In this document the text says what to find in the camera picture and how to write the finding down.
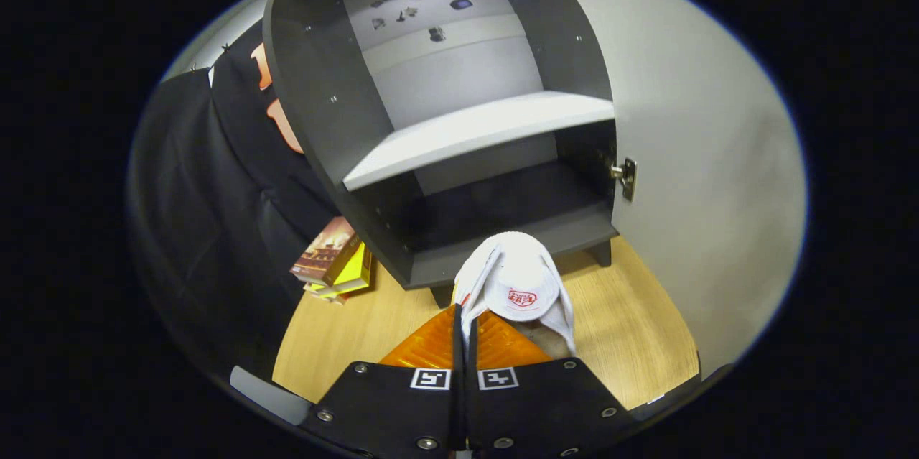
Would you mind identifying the dark grey shoe cabinet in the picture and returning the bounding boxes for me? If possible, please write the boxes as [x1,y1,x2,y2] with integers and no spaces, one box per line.
[262,0,620,309]

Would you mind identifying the white shoe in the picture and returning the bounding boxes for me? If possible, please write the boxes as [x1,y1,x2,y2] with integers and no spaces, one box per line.
[452,231,577,359]

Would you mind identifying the white cabinet shelf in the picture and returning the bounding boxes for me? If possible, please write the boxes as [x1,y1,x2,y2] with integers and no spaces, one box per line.
[343,91,616,192]

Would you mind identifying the metal door hinge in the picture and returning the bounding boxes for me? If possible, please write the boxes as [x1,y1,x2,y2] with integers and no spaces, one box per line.
[610,157,638,203]

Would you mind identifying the yellow book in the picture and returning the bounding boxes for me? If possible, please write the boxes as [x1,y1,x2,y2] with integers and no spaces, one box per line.
[305,242,374,302]

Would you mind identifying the brown book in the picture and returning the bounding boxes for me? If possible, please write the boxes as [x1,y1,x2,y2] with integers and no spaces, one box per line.
[289,216,361,286]

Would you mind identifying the black backdrop cloth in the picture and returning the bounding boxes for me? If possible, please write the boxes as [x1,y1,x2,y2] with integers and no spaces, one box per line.
[128,21,338,388]

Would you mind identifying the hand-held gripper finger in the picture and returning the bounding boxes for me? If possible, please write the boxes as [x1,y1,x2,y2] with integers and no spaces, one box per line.
[298,305,464,458]
[465,308,636,458]

